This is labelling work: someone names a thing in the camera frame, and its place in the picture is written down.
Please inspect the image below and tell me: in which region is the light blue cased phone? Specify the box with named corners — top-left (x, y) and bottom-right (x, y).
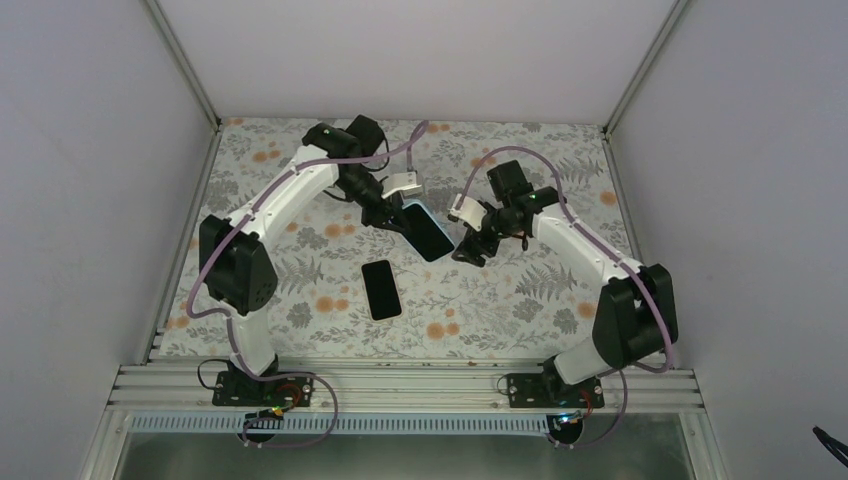
top-left (402, 201), bottom-right (455, 262)

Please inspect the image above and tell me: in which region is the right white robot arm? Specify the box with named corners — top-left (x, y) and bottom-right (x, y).
top-left (449, 160), bottom-right (679, 407)

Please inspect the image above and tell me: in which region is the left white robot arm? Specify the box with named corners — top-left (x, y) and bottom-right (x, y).
top-left (186, 115), bottom-right (423, 406)

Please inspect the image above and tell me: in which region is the black phone on mat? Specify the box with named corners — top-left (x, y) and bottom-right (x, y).
top-left (361, 260), bottom-right (402, 321)

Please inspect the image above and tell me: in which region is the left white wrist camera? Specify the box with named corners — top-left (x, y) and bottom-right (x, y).
top-left (382, 171), bottom-right (425, 198)

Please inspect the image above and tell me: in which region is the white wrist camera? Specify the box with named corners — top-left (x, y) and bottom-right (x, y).
top-left (448, 194), bottom-right (488, 232)
top-left (382, 171), bottom-right (425, 198)

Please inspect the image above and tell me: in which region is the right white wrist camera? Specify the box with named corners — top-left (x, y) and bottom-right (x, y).
top-left (448, 194), bottom-right (488, 232)

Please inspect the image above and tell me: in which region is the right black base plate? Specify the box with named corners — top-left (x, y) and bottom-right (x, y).
top-left (504, 373), bottom-right (605, 410)

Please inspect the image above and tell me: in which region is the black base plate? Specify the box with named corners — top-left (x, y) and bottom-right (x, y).
top-left (211, 370), bottom-right (314, 409)
top-left (504, 373), bottom-right (605, 410)

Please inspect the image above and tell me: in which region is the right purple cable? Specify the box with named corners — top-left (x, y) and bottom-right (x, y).
top-left (457, 145), bottom-right (677, 452)

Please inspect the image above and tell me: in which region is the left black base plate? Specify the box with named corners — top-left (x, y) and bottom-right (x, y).
top-left (211, 370), bottom-right (314, 409)

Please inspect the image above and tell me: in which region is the aluminium rail frame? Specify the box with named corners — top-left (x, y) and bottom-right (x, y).
top-left (107, 362), bottom-right (705, 414)

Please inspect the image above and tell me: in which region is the white slotted cable duct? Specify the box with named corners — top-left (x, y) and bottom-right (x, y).
top-left (129, 414), bottom-right (564, 436)

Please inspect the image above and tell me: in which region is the black cable bottom right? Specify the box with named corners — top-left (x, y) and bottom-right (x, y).
top-left (812, 426), bottom-right (848, 468)

